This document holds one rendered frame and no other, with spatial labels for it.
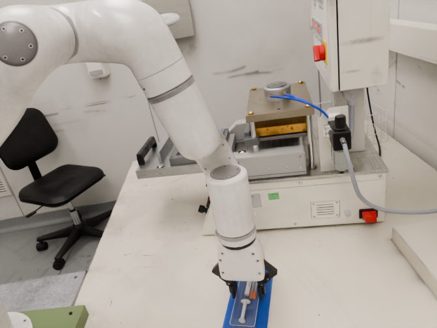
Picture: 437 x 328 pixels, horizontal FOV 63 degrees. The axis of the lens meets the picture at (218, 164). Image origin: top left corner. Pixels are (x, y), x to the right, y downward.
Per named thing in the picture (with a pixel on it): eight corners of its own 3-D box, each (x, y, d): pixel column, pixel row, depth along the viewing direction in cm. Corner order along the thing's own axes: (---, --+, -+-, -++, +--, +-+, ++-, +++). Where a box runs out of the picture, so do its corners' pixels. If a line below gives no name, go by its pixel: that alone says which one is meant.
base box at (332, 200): (357, 169, 132) (357, 125, 124) (388, 232, 99) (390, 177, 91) (216, 182, 142) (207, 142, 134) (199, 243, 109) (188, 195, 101)
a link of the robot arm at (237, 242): (210, 238, 74) (212, 249, 75) (252, 238, 72) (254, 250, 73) (218, 215, 81) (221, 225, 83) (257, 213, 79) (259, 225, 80)
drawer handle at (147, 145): (157, 146, 127) (154, 135, 125) (144, 164, 114) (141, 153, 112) (151, 146, 127) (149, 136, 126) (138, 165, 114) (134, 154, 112)
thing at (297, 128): (305, 111, 118) (304, 82, 113) (313, 137, 98) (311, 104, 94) (253, 118, 121) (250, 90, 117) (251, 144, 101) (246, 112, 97)
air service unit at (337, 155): (343, 154, 96) (341, 101, 90) (354, 181, 83) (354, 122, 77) (322, 157, 97) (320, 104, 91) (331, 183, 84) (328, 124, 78)
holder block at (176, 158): (229, 135, 124) (228, 127, 123) (223, 160, 107) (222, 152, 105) (184, 140, 127) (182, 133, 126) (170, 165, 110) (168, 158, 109)
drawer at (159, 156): (236, 143, 126) (233, 122, 123) (231, 172, 107) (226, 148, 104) (157, 151, 132) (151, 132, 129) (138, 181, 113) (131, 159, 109)
